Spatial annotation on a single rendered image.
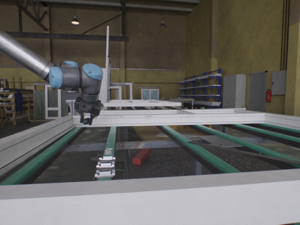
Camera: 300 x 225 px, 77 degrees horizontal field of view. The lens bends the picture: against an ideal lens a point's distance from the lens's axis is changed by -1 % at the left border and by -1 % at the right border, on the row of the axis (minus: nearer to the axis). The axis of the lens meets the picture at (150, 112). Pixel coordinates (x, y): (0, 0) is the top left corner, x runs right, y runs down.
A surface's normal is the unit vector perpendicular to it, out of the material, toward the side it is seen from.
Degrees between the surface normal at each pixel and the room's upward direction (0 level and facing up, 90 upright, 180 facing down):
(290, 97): 90
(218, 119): 90
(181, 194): 90
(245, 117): 90
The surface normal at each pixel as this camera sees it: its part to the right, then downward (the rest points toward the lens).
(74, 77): 0.50, 0.11
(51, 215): 0.13, 0.09
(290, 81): -0.99, 0.01
